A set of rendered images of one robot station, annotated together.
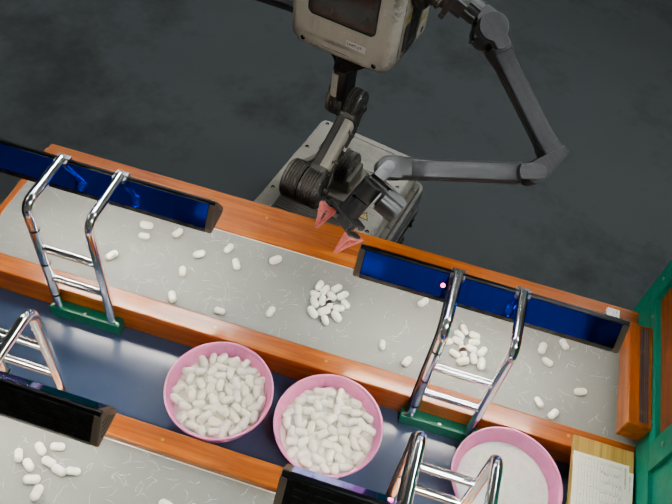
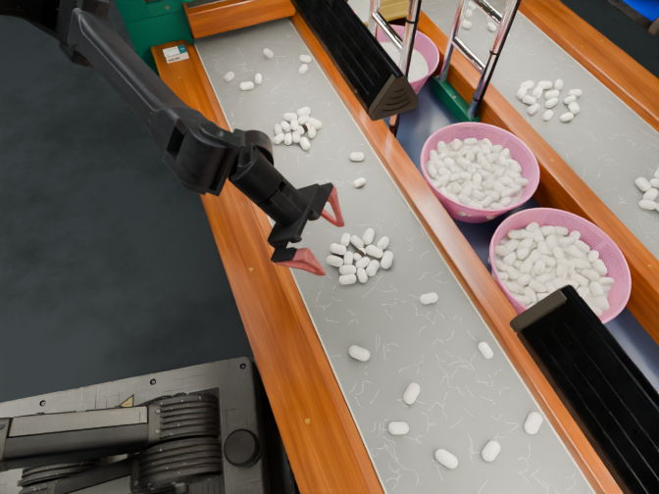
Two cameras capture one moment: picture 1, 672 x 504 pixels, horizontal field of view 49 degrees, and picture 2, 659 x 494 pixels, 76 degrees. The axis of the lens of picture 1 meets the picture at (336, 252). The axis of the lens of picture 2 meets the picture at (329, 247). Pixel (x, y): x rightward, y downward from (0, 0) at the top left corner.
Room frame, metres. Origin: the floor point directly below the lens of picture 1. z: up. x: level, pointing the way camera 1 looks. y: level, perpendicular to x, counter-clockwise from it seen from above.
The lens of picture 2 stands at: (1.41, 0.32, 1.49)
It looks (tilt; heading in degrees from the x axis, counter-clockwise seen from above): 59 degrees down; 238
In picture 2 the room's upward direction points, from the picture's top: straight up
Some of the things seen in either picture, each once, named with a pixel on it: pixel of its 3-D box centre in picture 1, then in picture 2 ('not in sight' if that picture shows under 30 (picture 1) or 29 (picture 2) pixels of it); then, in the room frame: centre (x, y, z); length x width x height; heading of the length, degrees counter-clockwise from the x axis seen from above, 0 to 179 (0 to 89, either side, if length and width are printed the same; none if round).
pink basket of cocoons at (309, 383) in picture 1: (326, 431); (473, 176); (0.77, -0.05, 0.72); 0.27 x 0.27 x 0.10
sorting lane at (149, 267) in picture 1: (304, 302); (376, 283); (1.13, 0.06, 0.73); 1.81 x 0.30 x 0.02; 81
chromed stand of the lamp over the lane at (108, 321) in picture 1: (89, 247); not in sight; (1.08, 0.62, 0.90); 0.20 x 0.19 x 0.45; 81
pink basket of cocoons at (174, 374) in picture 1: (219, 397); (548, 273); (0.82, 0.23, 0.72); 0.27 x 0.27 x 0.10
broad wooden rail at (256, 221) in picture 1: (324, 258); (280, 332); (1.34, 0.03, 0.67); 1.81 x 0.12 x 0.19; 81
